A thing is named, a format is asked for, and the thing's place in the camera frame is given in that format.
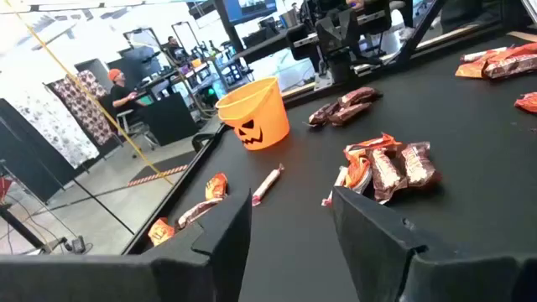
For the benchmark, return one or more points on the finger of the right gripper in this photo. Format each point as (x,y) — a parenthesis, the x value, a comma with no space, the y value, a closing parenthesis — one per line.
(326,38)
(350,33)

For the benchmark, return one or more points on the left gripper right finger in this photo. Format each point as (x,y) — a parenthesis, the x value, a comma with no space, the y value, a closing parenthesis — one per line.
(377,251)

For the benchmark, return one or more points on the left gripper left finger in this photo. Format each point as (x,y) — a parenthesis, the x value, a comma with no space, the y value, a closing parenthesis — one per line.
(218,260)

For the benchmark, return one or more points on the pink white candy roll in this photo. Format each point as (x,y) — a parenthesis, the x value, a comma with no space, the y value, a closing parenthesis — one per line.
(340,176)
(267,184)
(482,54)

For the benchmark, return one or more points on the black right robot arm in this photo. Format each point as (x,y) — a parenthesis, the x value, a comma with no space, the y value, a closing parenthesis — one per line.
(340,69)

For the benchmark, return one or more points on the black hanging monitor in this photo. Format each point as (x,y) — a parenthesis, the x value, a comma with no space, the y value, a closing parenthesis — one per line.
(249,9)

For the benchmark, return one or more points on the orange jack-o-lantern bucket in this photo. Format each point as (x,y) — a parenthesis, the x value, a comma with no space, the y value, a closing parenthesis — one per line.
(256,113)

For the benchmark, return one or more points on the black mat with hazard stripes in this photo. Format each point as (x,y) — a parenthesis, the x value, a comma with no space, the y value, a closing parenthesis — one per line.
(165,163)

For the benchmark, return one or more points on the black power adapter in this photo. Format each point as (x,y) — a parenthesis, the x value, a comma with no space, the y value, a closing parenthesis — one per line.
(77,244)

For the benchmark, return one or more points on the black desk cabinet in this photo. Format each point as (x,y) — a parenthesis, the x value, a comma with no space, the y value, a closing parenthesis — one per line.
(170,117)

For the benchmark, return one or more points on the person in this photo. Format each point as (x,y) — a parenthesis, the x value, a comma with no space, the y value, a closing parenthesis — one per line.
(172,44)
(121,96)

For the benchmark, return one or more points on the grey office chair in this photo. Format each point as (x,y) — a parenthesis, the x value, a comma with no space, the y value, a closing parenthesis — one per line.
(136,128)

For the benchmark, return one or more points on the black tripod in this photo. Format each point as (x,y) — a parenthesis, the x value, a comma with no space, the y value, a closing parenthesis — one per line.
(21,226)

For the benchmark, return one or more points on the dark floral patterned curtain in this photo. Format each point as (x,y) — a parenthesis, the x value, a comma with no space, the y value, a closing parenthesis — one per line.
(81,107)

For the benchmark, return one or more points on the white patterned curtain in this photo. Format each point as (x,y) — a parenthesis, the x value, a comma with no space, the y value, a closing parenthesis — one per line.
(50,126)

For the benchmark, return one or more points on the black partition panel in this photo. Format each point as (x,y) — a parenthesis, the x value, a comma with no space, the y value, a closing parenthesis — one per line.
(25,163)

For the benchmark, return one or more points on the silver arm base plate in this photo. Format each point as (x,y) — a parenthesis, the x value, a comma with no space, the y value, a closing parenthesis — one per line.
(323,80)

